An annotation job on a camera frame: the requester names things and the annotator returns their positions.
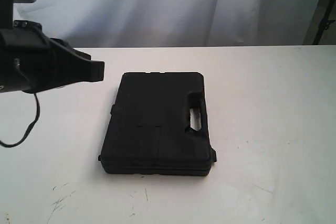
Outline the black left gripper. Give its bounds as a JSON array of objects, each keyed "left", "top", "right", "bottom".
[{"left": 1, "top": 28, "right": 104, "bottom": 93}]

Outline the white backdrop curtain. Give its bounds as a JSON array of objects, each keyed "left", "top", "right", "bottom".
[{"left": 14, "top": 0, "right": 318, "bottom": 47}]

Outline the black plastic tool case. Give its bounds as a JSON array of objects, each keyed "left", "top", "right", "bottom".
[{"left": 98, "top": 72, "right": 217, "bottom": 176}]

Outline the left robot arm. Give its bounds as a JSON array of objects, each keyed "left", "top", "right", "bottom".
[{"left": 1, "top": 0, "right": 104, "bottom": 94}]

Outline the black metal stand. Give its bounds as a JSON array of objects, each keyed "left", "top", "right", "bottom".
[{"left": 312, "top": 0, "right": 335, "bottom": 45}]

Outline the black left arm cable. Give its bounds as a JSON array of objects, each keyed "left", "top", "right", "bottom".
[{"left": 0, "top": 93, "right": 41, "bottom": 148}]

